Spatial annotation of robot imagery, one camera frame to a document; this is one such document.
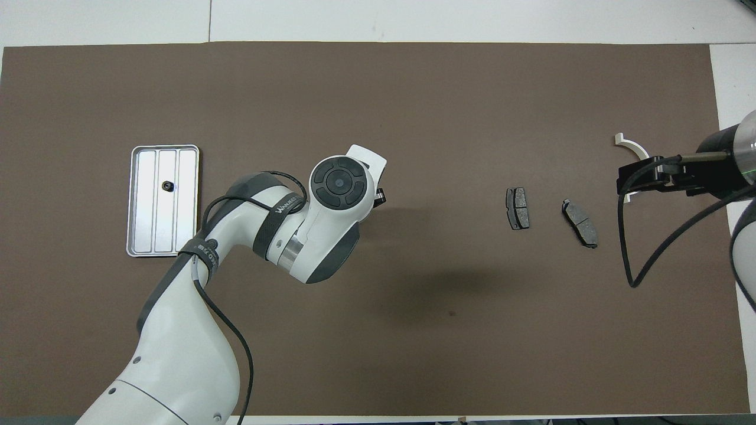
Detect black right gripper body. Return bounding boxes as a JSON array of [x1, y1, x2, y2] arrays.
[[660, 125, 743, 199]]

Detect silver metal tray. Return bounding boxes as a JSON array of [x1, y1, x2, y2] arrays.
[[126, 145, 200, 258]]

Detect curved dark brake pad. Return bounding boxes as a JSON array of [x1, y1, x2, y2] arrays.
[[561, 199, 599, 249]]

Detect brown table mat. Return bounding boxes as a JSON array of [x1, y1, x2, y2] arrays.
[[0, 41, 751, 417]]

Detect rectangular dark brake pad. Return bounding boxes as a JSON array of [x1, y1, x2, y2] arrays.
[[506, 187, 530, 230]]

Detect white curved plastic bracket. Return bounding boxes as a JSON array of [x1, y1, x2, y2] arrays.
[[614, 133, 651, 205]]

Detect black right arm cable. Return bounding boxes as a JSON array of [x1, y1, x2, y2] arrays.
[[617, 155, 756, 289]]

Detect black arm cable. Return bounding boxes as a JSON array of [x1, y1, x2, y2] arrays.
[[192, 171, 309, 425], [617, 155, 756, 289]]

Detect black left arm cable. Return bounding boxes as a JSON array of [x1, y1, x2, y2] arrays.
[[192, 171, 309, 425]]

